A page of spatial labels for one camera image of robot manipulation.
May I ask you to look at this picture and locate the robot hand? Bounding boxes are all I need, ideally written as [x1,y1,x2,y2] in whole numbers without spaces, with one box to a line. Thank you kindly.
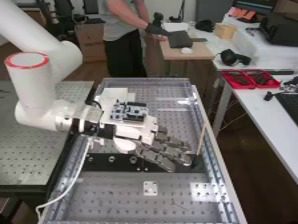
[101,99,197,174]

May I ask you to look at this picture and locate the black plate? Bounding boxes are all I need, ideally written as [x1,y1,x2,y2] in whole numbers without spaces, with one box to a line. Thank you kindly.
[81,151,208,174]

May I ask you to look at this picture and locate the small white box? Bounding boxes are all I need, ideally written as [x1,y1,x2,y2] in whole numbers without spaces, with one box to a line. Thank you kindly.
[97,88,137,116]

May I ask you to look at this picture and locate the thin stick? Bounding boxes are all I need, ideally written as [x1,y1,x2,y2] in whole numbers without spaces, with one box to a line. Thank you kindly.
[196,124,209,158]

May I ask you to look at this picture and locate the clear box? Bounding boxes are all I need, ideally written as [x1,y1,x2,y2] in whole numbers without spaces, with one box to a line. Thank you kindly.
[93,77,212,168]
[42,133,249,224]

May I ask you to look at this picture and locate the wooden desk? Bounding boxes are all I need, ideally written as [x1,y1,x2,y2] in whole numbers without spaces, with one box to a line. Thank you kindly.
[144,31,220,98]

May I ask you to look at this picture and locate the red tray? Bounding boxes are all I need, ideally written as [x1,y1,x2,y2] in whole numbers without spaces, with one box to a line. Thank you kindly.
[220,69,258,90]
[246,68,282,90]

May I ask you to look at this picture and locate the person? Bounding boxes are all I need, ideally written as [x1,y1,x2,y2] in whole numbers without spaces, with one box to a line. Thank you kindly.
[97,0,173,79]

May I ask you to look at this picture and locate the white desk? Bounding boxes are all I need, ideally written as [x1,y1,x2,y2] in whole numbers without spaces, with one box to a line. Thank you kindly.
[212,73,298,185]
[191,19,298,73]

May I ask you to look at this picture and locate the black pouch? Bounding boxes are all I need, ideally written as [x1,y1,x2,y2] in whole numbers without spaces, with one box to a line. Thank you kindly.
[167,30,196,49]

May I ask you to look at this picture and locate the large cardboard box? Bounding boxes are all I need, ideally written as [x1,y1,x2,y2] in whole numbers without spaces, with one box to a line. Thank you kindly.
[73,21,108,64]

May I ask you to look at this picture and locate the black headphones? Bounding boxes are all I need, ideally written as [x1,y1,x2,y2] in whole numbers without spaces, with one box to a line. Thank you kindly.
[220,48,253,67]

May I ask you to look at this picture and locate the black keyboard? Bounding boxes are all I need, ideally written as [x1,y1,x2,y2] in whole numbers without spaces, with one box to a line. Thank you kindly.
[273,92,298,127]

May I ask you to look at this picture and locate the small cardboard box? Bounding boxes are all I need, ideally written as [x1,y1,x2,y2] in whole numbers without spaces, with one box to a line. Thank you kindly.
[213,22,238,41]

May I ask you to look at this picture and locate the black chair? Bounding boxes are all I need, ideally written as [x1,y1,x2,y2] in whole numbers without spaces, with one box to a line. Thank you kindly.
[38,0,77,38]

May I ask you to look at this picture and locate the black case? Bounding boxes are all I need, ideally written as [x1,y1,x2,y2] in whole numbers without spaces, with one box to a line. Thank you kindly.
[260,14,298,47]

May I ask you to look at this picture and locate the black cable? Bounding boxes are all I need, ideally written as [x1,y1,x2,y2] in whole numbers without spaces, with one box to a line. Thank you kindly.
[85,98,105,111]

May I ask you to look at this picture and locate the white cable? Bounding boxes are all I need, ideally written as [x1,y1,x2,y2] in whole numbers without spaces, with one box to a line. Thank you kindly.
[34,136,97,224]

